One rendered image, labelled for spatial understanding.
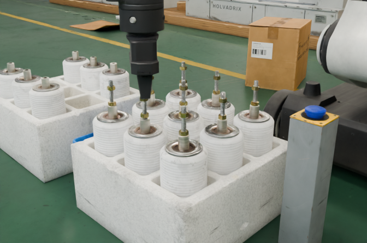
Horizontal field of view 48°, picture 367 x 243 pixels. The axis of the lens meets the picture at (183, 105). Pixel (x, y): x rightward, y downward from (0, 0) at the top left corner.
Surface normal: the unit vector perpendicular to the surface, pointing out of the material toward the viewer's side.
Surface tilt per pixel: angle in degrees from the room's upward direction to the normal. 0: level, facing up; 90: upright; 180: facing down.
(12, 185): 0
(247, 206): 90
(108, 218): 90
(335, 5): 90
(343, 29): 48
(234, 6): 90
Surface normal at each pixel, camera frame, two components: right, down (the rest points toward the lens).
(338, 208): 0.00, -0.94
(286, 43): -0.47, 0.31
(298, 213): -0.70, 0.25
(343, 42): -0.67, -0.15
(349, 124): -0.52, -0.48
